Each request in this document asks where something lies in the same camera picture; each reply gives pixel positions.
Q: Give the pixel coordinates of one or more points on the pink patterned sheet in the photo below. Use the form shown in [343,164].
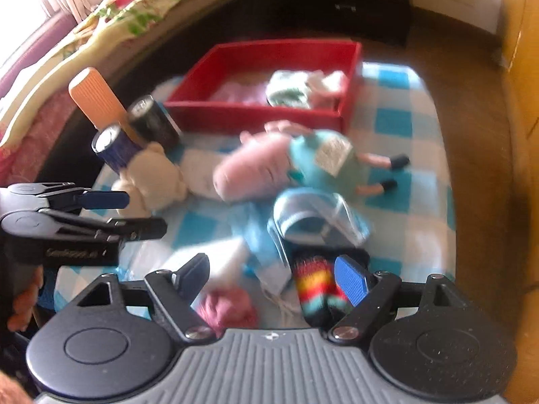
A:
[33,143]

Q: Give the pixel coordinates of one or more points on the red box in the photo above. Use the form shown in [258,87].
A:
[252,113]

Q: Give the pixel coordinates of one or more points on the yellow wooden panel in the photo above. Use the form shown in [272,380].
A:
[522,71]

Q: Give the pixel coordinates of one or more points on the blue white checkered blanket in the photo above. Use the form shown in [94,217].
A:
[391,122]

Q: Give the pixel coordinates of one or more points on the rainbow striped sock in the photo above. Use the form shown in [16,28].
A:
[311,286]

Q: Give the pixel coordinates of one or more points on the purple headboard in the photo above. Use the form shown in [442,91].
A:
[38,38]

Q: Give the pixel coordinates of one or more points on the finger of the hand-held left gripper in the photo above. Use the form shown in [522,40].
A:
[103,198]
[141,229]

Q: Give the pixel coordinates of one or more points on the orange ribbed cylinder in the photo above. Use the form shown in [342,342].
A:
[94,92]

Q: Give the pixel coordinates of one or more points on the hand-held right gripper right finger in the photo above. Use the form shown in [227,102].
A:
[351,280]

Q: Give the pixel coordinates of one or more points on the floral bedspread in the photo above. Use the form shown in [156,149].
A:
[118,12]

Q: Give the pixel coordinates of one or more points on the person's left hand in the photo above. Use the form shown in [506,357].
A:
[25,303]

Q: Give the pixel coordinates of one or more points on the cream bear plush toy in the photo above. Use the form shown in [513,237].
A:
[151,176]

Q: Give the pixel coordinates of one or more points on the blue can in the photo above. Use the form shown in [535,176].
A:
[116,147]

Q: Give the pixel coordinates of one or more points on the pale pink cloth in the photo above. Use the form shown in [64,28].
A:
[238,92]

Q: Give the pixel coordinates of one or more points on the pink pig plush toy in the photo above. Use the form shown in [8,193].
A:
[248,168]

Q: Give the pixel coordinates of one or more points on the white green cloth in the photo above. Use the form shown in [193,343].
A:
[290,88]

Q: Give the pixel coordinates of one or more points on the dark wooden cabinet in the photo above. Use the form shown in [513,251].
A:
[358,8]

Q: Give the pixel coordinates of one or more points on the light blue face mask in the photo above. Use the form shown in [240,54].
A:
[259,235]

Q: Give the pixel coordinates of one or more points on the black can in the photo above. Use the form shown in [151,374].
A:
[156,124]

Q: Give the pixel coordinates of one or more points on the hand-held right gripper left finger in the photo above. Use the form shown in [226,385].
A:
[194,275]

